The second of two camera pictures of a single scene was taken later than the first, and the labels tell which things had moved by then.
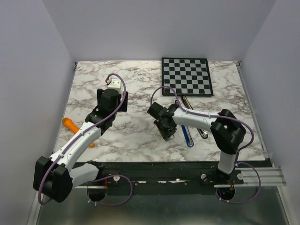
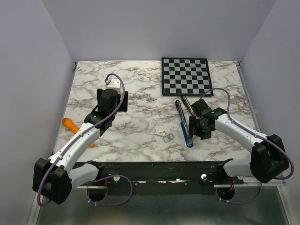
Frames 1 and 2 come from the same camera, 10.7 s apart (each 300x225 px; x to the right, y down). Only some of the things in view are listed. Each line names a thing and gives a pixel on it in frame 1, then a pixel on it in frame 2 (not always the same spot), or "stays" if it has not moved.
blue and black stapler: (189, 139) stays
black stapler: (203, 132) stays
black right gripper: (165, 133) -> (205, 134)
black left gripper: (123, 107) stays
